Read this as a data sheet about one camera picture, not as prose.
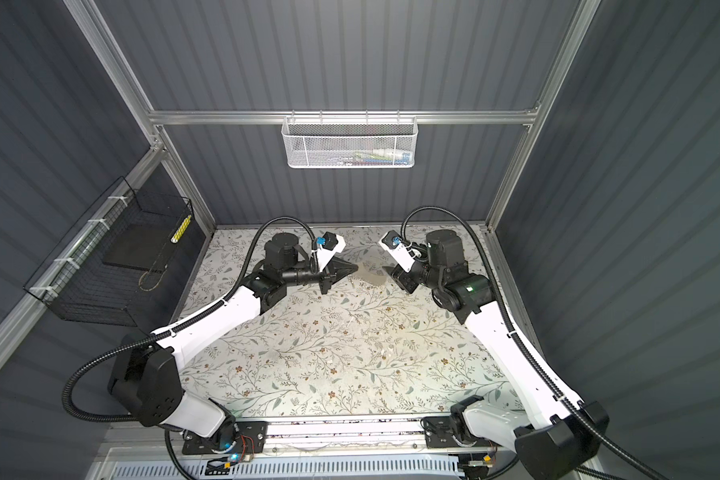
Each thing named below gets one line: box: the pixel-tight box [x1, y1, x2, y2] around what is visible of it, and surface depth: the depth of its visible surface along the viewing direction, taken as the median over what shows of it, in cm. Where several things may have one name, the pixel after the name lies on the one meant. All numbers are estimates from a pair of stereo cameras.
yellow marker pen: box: [170, 214, 192, 244], surface depth 83 cm
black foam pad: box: [103, 224, 178, 272], surface depth 78 cm
